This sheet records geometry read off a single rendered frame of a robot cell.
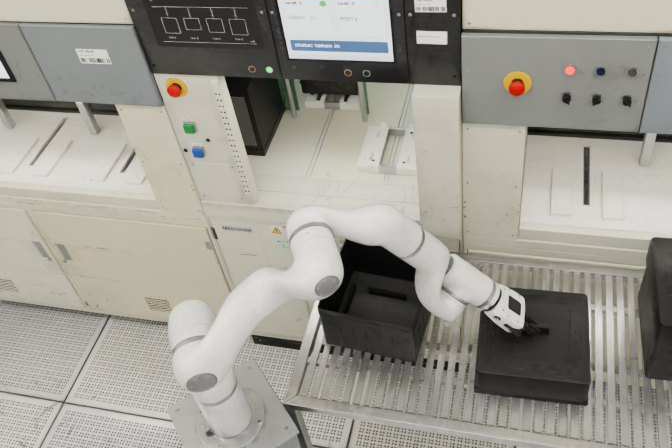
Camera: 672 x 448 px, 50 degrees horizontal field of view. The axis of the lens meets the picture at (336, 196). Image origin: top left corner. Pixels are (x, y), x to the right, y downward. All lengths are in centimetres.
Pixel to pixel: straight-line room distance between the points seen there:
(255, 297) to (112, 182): 120
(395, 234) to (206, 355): 51
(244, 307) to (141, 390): 157
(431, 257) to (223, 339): 51
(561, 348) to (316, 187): 95
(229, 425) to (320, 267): 63
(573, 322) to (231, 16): 121
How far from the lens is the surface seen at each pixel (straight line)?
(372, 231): 158
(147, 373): 322
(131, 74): 220
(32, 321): 363
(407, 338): 201
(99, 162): 283
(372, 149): 249
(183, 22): 202
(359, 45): 188
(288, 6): 187
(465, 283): 185
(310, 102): 274
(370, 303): 222
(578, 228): 229
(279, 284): 160
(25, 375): 347
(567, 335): 206
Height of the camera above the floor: 256
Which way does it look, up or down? 45 degrees down
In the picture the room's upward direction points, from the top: 10 degrees counter-clockwise
